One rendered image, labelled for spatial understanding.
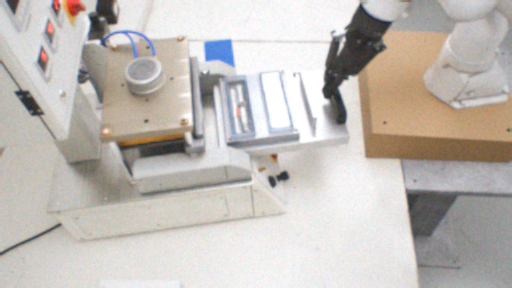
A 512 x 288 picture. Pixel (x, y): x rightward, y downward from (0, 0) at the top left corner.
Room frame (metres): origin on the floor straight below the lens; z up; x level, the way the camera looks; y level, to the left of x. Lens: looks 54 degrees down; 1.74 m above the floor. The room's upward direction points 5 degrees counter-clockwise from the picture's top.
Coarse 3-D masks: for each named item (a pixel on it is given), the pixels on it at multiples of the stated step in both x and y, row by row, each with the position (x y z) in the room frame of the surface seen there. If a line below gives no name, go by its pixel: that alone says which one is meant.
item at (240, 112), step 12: (228, 84) 0.73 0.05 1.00; (240, 84) 0.72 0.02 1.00; (228, 96) 0.69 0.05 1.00; (240, 96) 0.68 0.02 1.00; (228, 108) 0.65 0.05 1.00; (240, 108) 0.65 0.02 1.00; (240, 120) 0.61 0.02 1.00; (252, 120) 0.61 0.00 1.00; (240, 132) 0.58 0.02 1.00; (252, 132) 0.57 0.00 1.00
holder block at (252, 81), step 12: (252, 84) 0.73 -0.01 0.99; (288, 84) 0.72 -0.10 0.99; (252, 96) 0.69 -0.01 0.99; (288, 96) 0.68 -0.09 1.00; (252, 108) 0.65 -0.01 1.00; (264, 108) 0.65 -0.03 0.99; (228, 120) 0.62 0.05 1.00; (264, 120) 0.61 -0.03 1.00; (228, 132) 0.59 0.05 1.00; (264, 132) 0.58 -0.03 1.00; (276, 132) 0.58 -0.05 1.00; (288, 132) 0.57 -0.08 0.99; (228, 144) 0.56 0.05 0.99; (240, 144) 0.56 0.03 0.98; (252, 144) 0.56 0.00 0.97
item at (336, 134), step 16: (288, 80) 0.76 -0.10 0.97; (304, 80) 0.71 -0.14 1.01; (320, 80) 0.75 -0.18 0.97; (304, 96) 0.69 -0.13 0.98; (320, 96) 0.69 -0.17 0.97; (304, 112) 0.65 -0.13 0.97; (320, 112) 0.64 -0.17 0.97; (224, 128) 0.62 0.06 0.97; (304, 128) 0.60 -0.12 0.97; (320, 128) 0.60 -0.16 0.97; (336, 128) 0.59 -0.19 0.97; (224, 144) 0.57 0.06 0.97; (272, 144) 0.56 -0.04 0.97; (288, 144) 0.56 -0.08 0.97; (304, 144) 0.56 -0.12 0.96; (320, 144) 0.56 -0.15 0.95; (336, 144) 0.56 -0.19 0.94
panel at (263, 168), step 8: (256, 160) 0.57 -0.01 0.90; (264, 160) 0.60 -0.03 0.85; (272, 160) 0.63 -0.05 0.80; (256, 168) 0.54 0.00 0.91; (264, 168) 0.54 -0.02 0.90; (272, 168) 0.60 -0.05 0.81; (256, 176) 0.52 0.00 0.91; (264, 176) 0.54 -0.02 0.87; (264, 184) 0.52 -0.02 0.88; (280, 184) 0.57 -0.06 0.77; (272, 192) 0.52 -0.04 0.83; (280, 192) 0.54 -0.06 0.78
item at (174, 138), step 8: (192, 96) 0.65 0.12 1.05; (160, 136) 0.55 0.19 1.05; (168, 136) 0.55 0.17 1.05; (176, 136) 0.55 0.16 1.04; (184, 136) 0.55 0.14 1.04; (120, 144) 0.54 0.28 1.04; (128, 144) 0.55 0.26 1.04; (136, 144) 0.55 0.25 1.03; (144, 144) 0.55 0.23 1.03; (152, 144) 0.55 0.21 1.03; (160, 144) 0.55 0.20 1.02; (168, 144) 0.55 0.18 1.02
